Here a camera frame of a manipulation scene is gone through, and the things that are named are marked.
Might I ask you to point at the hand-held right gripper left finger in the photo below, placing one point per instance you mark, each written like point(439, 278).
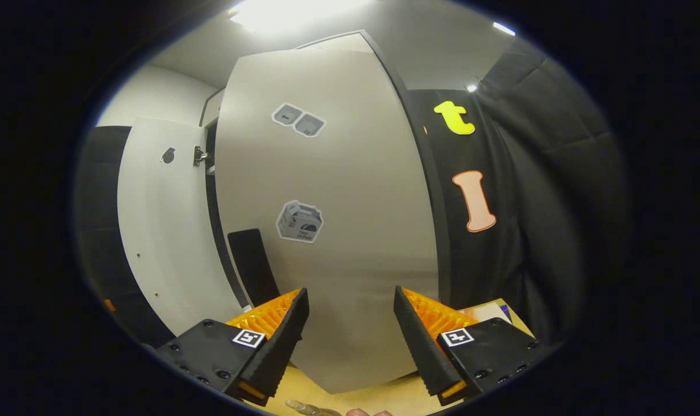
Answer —
point(277, 341)

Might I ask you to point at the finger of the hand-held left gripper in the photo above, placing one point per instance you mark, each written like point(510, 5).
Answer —
point(109, 305)

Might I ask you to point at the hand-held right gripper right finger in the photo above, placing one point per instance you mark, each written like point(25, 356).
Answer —
point(422, 346)

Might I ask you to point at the clear glass bottle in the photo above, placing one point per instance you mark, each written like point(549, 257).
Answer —
point(303, 407)

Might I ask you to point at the white cabinet door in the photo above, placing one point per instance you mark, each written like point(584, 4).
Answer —
point(165, 242)
point(355, 260)

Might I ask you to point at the white grey cabinet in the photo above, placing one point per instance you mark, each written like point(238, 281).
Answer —
point(444, 254)

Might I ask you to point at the blue book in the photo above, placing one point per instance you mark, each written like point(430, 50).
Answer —
point(506, 312)

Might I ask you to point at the black backdrop cloth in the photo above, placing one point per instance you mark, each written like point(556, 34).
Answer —
point(558, 202)

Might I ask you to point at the small ceiling light panel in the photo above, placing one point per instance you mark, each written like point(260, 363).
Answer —
point(504, 28)

